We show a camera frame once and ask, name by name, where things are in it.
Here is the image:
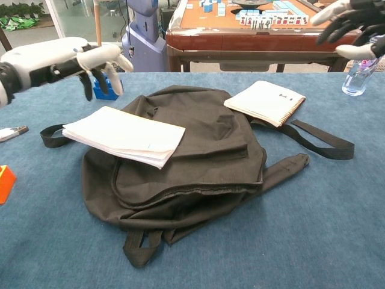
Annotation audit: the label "green tarp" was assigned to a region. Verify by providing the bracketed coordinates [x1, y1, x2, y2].
[0, 16, 40, 31]

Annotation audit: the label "large white paper notebook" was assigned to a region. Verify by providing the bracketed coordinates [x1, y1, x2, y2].
[61, 105, 186, 170]

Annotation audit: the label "blue backed mahjong tiles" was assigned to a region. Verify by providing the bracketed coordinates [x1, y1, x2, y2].
[272, 0, 301, 16]
[202, 0, 227, 17]

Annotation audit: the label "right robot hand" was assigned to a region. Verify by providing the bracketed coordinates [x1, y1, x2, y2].
[309, 0, 385, 60]

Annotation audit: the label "blue building block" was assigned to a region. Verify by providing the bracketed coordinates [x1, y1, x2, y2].
[92, 72, 120, 101]

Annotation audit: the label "black round dish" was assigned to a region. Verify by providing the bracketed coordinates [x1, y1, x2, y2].
[231, 0, 271, 8]

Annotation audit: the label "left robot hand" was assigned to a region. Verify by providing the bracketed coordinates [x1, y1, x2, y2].
[1, 36, 134, 102]

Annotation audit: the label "beige spiral notebook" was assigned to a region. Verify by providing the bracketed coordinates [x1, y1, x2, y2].
[223, 80, 307, 128]

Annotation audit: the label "green print mahjong tiles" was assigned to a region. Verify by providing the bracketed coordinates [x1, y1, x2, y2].
[251, 17, 271, 31]

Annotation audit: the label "orange correction tape dispenser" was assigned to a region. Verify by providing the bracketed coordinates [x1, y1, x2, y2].
[0, 125, 30, 143]

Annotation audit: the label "wooden pole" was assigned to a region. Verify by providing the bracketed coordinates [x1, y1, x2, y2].
[93, 0, 102, 46]

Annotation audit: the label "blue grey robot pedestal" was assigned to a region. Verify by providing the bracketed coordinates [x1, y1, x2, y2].
[122, 0, 168, 73]

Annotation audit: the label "clear plastic water bottle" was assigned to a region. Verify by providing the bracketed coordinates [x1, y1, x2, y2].
[341, 37, 381, 97]

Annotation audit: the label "orange toy block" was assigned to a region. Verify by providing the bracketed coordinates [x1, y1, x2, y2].
[0, 164, 17, 205]

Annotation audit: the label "brown mahjong table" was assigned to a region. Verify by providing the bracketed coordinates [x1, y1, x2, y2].
[165, 0, 366, 73]

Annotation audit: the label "blue table cloth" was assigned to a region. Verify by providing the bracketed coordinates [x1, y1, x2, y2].
[0, 71, 385, 289]

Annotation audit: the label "black backpack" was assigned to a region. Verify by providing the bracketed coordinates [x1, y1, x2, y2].
[40, 85, 356, 269]

